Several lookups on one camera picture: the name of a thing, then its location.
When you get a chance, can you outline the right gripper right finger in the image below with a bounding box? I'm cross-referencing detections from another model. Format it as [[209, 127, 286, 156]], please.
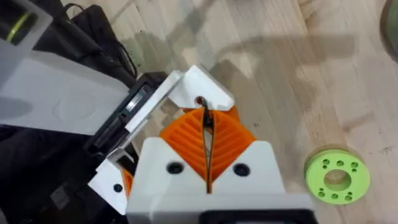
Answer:
[[208, 109, 286, 195]]

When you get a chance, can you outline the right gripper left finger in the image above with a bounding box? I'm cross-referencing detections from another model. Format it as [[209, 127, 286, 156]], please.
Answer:
[[127, 108, 210, 205]]

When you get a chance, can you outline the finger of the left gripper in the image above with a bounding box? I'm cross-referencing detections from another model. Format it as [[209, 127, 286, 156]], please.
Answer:
[[88, 157, 135, 216], [167, 64, 236, 112]]

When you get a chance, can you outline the green disc with holes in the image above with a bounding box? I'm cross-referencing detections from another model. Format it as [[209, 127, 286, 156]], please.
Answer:
[[303, 148, 371, 206]]

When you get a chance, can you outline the green round tub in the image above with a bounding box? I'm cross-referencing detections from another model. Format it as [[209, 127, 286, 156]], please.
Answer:
[[379, 0, 398, 55]]

